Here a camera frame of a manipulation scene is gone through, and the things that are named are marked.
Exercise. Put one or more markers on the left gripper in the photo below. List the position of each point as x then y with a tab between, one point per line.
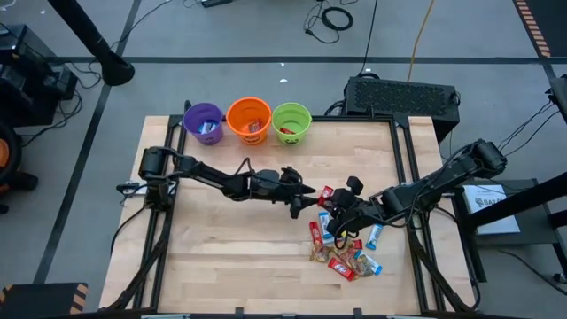
297	177

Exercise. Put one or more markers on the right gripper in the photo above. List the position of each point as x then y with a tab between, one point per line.
354	184

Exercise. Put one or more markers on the red KitKat bar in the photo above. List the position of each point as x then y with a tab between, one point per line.
357	244
326	192
288	130
341	269
316	232

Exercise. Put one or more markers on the white blue Hershey's bar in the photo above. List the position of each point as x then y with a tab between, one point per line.
207	127
325	226
374	237
370	263

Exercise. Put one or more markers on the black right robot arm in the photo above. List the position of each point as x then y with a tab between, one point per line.
443	177

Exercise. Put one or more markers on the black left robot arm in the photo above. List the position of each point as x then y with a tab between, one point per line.
208	175

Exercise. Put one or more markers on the green halloween bucket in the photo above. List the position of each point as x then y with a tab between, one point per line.
301	119

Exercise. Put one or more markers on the orange halloween bucket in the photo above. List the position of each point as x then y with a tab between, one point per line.
239	115

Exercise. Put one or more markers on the purple halloween bucket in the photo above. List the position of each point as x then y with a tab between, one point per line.
195	117

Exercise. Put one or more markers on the white printed paper sheet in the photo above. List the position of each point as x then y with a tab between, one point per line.
491	208

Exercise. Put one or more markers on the black metal stand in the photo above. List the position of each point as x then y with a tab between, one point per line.
531	197

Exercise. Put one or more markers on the black power strip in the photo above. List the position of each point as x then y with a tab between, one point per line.
217	2

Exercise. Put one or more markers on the black hazard striped mat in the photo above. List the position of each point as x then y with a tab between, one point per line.
40	301
549	22

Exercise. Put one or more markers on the black equipment rack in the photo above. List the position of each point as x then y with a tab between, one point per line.
31	80

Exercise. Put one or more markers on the black orange floor machine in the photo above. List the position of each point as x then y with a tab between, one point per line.
3	153

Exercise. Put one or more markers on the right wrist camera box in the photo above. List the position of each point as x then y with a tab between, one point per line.
361	208

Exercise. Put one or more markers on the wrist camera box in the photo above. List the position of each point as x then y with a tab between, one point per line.
361	208
272	181

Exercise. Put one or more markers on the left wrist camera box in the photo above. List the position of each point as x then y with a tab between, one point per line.
272	181

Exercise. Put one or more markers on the black table frame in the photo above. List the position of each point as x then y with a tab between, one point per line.
354	119

